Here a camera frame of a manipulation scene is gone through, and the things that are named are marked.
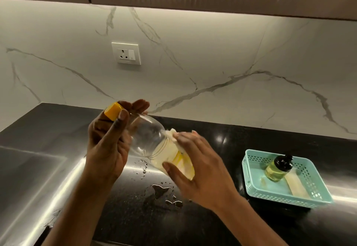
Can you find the person's right hand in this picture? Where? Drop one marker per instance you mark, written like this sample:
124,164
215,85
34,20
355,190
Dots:
206,176

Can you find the person's left thumb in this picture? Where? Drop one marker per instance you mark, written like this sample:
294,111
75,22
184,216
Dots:
117,131

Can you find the person's right forearm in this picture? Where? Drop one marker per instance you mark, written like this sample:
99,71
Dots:
248,223

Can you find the person's left hand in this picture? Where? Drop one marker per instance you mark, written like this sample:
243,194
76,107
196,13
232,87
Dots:
103,153

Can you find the soap bottle with black pump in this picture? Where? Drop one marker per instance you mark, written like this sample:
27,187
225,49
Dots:
276,167

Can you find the water puddle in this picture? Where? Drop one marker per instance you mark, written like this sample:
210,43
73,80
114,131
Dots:
160,190

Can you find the clear bottle with yellow cap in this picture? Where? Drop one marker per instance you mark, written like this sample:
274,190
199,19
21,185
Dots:
147,139

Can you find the person's right thumb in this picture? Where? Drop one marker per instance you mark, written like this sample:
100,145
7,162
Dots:
174,173

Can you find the stainless steel sink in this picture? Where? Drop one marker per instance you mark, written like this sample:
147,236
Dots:
28,178

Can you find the white cloth piece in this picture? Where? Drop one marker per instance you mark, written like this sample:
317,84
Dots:
170,134

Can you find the person's left forearm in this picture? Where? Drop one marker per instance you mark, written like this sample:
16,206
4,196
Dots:
81,212

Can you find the white wall socket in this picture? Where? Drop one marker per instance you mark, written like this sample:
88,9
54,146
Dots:
126,53

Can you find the teal plastic basket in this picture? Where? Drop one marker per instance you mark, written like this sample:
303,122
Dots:
258,190

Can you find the beige sponge strip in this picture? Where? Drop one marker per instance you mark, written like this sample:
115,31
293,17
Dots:
297,184

